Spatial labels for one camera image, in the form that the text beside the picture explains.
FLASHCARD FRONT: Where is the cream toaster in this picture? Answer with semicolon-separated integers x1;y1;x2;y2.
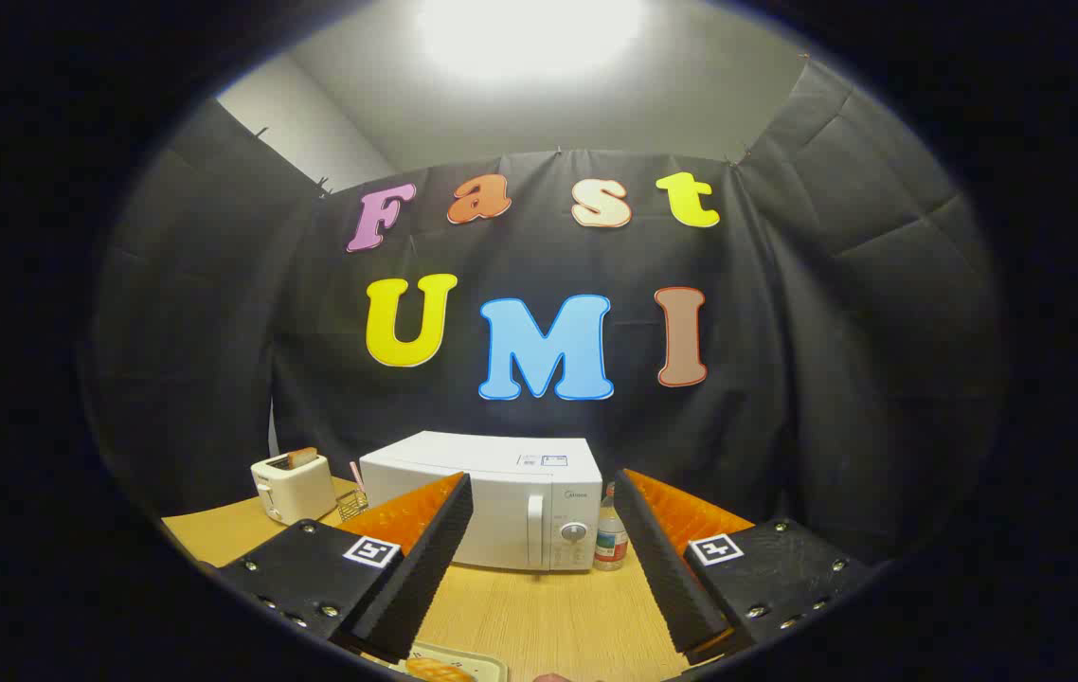
250;453;338;527

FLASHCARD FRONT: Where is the cream cherry print plate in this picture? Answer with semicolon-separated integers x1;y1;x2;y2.
387;642;509;682

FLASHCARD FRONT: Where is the golden bread bun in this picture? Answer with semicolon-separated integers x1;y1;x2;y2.
404;657;476;682

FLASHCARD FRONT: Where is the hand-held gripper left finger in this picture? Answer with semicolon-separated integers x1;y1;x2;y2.
217;472;474;664

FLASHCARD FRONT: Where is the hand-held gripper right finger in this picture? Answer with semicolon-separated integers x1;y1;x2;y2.
613;468;881;664

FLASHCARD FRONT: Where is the white microwave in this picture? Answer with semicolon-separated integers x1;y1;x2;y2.
359;431;603;573

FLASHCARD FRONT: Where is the clear plastic water bottle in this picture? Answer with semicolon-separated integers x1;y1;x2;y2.
594;481;630;572

